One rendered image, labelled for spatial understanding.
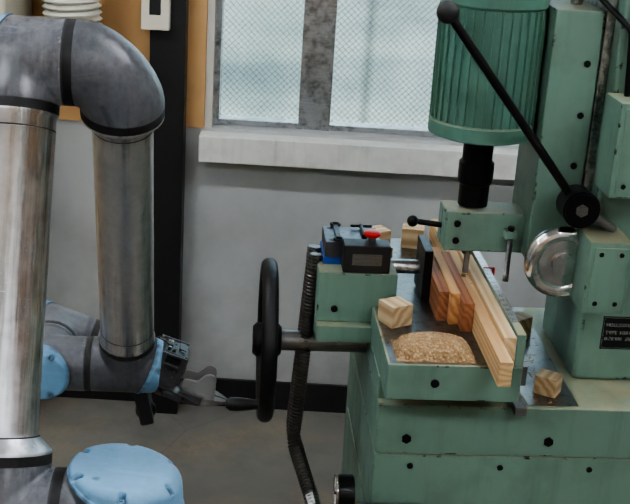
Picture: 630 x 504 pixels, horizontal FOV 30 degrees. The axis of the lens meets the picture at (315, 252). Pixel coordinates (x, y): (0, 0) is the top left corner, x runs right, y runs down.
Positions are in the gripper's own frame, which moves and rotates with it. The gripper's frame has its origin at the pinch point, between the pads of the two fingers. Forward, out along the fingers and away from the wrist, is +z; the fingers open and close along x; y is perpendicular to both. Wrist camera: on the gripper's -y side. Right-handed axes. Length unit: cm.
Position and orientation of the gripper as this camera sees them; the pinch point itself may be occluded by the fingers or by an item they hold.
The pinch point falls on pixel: (219, 402)
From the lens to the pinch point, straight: 215.0
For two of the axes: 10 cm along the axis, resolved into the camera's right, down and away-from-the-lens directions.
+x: -0.6, -3.4, 9.4
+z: 9.1, 3.6, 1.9
